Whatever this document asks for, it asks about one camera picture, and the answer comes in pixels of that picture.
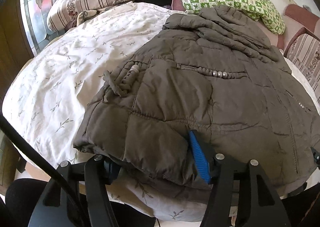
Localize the brown quilted hooded jacket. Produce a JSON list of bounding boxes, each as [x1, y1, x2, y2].
[[73, 5, 319, 203]]

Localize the white floral bed quilt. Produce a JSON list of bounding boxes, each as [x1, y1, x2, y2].
[[2, 3, 319, 222]]

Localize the striped pillow at right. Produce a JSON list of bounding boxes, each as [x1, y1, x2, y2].
[[286, 33, 320, 102]]

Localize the stained glass window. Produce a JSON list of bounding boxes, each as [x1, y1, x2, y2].
[[20, 0, 65, 56]]

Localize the black cable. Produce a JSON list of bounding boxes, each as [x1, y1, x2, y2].
[[0, 114, 83, 217]]

